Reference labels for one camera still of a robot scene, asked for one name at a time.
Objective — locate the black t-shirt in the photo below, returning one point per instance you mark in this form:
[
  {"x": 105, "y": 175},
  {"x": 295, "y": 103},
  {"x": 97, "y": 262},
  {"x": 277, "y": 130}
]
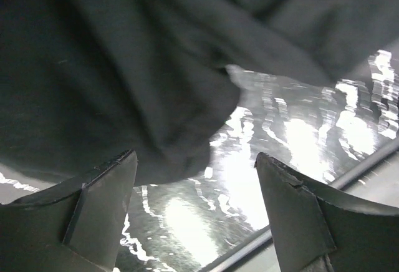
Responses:
[{"x": 84, "y": 80}]

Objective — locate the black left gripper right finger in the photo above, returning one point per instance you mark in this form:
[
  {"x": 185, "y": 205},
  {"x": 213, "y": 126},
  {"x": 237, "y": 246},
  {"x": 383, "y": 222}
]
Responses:
[{"x": 316, "y": 227}]

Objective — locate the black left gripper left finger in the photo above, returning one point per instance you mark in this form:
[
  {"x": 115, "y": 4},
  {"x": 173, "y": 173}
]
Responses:
[{"x": 75, "y": 225}]

